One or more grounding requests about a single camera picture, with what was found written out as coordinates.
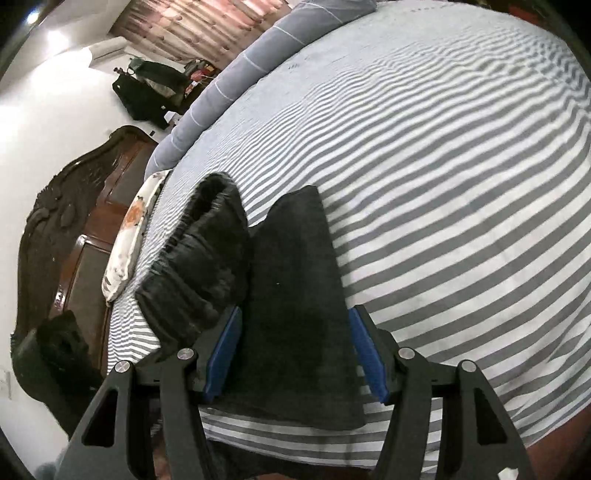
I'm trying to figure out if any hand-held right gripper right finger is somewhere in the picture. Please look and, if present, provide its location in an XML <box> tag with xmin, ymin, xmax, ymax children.
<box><xmin>348</xmin><ymin>305</ymin><xmax>539</xmax><ymax>480</ymax></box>

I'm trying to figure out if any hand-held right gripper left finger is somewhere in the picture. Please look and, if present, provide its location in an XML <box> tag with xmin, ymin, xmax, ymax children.
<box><xmin>58</xmin><ymin>306</ymin><xmax>244</xmax><ymax>480</ymax></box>

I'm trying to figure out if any dark grey towel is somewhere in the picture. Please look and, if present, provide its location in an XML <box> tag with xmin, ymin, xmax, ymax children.
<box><xmin>136</xmin><ymin>172</ymin><xmax>369</xmax><ymax>432</ymax></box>

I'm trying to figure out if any floral pillow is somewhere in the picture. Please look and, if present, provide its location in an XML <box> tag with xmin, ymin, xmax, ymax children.
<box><xmin>102</xmin><ymin>169</ymin><xmax>174</xmax><ymax>304</ymax></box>

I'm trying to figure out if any dark cloth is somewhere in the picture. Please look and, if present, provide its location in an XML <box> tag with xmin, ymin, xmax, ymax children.
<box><xmin>11</xmin><ymin>310</ymin><xmax>105</xmax><ymax>435</ymax></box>

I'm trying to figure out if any grey white striped bed sheet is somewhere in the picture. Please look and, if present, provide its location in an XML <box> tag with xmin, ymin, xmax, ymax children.
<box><xmin>106</xmin><ymin>0</ymin><xmax>591</xmax><ymax>467</ymax></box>

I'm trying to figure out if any carved dark wooden headboard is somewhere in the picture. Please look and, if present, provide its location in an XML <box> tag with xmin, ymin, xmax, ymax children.
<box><xmin>11</xmin><ymin>124</ymin><xmax>160</xmax><ymax>435</ymax></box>

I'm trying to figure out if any blue-grey quilt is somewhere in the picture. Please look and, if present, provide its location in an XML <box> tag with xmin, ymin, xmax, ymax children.
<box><xmin>144</xmin><ymin>0</ymin><xmax>377</xmax><ymax>182</ymax></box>

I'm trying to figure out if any red item cluster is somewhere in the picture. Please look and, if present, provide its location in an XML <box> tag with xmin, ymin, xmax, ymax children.
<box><xmin>185</xmin><ymin>58</ymin><xmax>218</xmax><ymax>87</ymax></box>

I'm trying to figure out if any pink patterned curtain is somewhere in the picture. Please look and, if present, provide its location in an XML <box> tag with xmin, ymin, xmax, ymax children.
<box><xmin>113</xmin><ymin>0</ymin><xmax>296</xmax><ymax>73</ymax></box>

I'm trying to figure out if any white air conditioner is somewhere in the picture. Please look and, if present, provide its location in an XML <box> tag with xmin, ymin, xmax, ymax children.
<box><xmin>88</xmin><ymin>37</ymin><xmax>127</xmax><ymax>61</ymax></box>

